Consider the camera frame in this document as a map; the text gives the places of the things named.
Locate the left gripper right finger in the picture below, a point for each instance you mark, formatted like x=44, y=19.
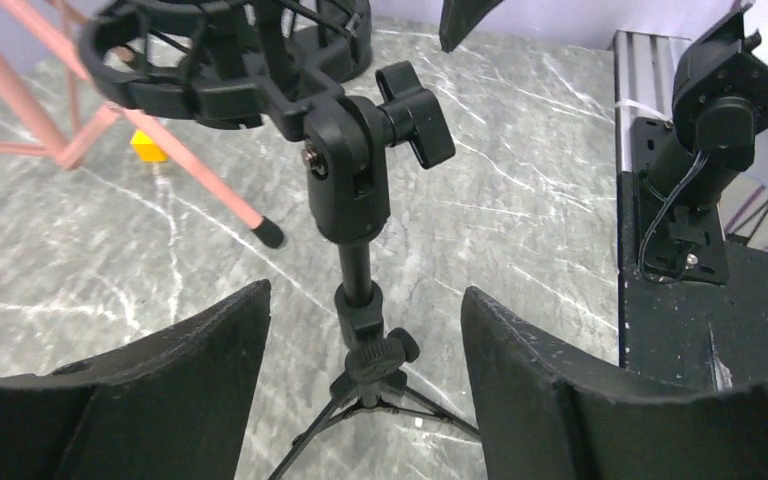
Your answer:
x=548, y=410

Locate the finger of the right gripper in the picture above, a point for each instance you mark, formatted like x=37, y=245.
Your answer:
x=459, y=18

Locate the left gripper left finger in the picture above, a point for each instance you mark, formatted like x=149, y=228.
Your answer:
x=171, y=405

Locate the black shock-mount tripod stand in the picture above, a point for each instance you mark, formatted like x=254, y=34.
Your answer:
x=227, y=65

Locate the black round-base mic stand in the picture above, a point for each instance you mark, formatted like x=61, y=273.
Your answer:
x=342, y=54

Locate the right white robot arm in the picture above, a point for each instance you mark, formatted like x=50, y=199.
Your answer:
x=680, y=162

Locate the yellow cube near music stand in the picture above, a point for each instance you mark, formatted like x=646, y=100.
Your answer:
x=146, y=149

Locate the pink music stand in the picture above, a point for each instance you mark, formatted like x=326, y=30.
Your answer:
x=49, y=140

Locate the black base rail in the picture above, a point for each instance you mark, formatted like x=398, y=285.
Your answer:
x=707, y=328

